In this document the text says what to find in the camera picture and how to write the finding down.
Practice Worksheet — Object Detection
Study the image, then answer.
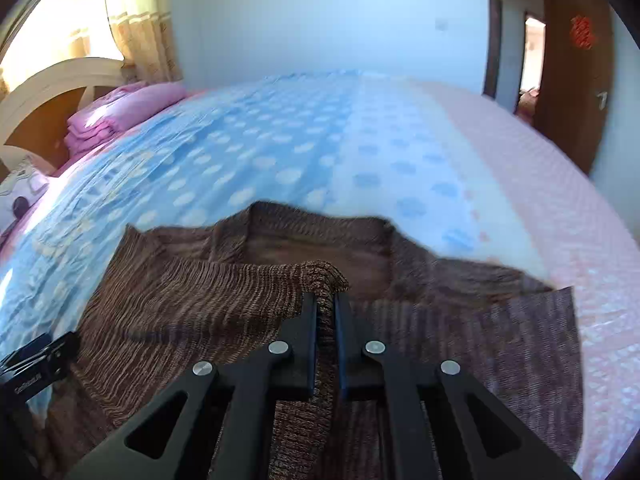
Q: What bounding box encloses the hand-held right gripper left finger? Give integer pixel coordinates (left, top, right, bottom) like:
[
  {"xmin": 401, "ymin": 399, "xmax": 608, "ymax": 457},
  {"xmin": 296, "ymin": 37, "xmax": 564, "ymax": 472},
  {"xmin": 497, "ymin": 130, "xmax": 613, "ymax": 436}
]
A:
[{"xmin": 65, "ymin": 291, "xmax": 321, "ymax": 480}]

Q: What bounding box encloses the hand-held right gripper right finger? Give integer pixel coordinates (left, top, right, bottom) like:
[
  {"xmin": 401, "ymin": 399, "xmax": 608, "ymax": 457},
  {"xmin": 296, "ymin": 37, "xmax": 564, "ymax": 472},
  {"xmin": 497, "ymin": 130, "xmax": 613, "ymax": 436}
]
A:
[{"xmin": 334, "ymin": 292, "xmax": 582, "ymax": 480}]

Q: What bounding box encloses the brown knitted sweater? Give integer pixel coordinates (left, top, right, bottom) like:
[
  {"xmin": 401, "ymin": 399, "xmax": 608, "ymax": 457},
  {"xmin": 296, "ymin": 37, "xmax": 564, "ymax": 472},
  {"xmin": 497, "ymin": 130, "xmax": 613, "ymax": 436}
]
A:
[{"xmin": 30, "ymin": 201, "xmax": 586, "ymax": 480}]

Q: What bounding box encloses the patterned pillow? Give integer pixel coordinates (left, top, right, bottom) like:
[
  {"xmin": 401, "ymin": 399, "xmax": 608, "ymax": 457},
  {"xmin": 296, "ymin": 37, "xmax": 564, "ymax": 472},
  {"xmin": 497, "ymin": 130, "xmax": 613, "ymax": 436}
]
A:
[{"xmin": 0, "ymin": 157, "xmax": 51, "ymax": 241}]

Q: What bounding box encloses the blue and pink dotted bedsheet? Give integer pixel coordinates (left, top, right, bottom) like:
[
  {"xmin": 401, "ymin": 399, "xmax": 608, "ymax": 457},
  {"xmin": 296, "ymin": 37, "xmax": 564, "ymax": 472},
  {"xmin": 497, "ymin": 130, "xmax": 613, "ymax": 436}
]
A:
[{"xmin": 0, "ymin": 71, "xmax": 640, "ymax": 480}]

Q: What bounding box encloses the pink folded blanket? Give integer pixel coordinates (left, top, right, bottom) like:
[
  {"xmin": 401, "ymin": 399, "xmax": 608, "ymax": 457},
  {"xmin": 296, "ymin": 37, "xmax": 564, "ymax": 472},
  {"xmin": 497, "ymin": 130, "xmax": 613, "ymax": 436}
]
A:
[{"xmin": 65, "ymin": 82, "xmax": 188, "ymax": 153}]

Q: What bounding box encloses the cream and wood headboard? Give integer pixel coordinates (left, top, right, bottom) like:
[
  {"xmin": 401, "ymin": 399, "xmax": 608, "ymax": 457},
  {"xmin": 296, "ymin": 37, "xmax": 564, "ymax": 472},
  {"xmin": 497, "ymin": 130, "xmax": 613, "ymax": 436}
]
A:
[{"xmin": 0, "ymin": 57, "xmax": 126, "ymax": 176}]

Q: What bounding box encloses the dark hallway door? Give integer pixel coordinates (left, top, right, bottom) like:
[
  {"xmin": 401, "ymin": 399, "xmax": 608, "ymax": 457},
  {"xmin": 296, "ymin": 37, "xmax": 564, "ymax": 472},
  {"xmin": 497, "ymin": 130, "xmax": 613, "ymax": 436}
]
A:
[{"xmin": 487, "ymin": 0, "xmax": 504, "ymax": 98}]

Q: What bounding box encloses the brown wooden door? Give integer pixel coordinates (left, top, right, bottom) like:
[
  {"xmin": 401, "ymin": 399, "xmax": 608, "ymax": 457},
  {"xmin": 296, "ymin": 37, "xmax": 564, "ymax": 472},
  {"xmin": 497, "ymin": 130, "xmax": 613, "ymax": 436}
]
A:
[{"xmin": 532, "ymin": 0, "xmax": 616, "ymax": 176}]

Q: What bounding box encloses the yellow patterned curtain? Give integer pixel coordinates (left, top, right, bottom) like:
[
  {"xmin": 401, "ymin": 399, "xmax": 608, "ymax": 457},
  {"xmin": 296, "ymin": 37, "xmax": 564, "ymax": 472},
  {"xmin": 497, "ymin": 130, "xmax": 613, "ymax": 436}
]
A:
[{"xmin": 75, "ymin": 0, "xmax": 183, "ymax": 83}]

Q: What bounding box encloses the red door decoration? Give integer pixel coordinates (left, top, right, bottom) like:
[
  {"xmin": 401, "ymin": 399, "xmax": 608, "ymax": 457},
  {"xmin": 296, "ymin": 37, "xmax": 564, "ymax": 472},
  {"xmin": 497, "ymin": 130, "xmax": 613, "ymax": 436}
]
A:
[{"xmin": 570, "ymin": 15, "xmax": 594, "ymax": 51}]

